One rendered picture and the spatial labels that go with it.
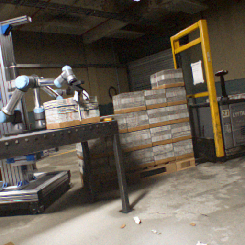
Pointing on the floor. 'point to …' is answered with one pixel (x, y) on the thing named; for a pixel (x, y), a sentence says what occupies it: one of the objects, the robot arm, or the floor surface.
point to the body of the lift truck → (228, 132)
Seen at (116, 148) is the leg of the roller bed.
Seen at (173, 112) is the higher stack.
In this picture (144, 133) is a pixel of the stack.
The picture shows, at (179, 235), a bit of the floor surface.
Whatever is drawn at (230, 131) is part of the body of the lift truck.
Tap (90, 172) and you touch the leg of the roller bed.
